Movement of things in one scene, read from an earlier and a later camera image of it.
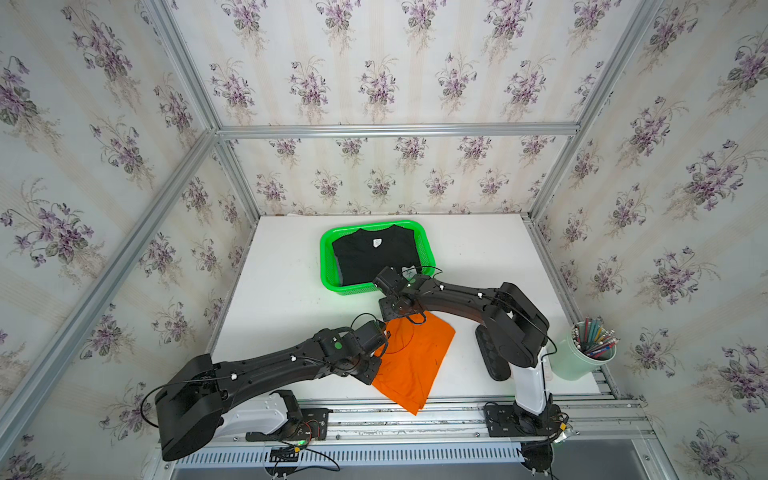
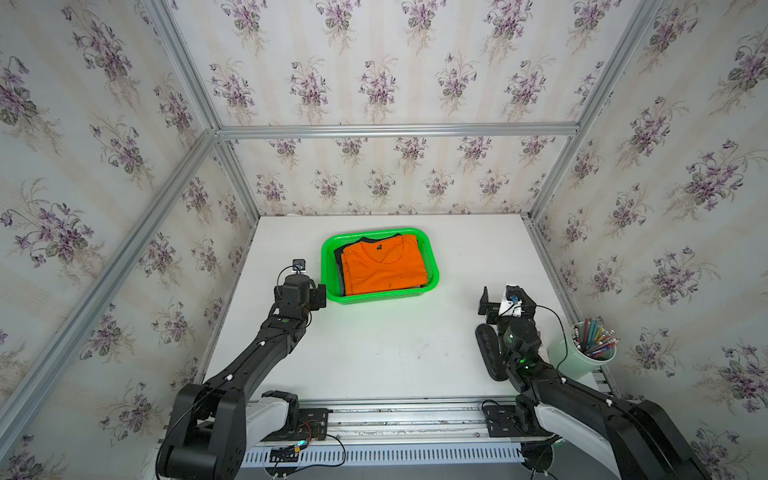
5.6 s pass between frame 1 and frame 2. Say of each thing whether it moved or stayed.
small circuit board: stayed
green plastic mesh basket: moved
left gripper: moved
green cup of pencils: stayed
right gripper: moved
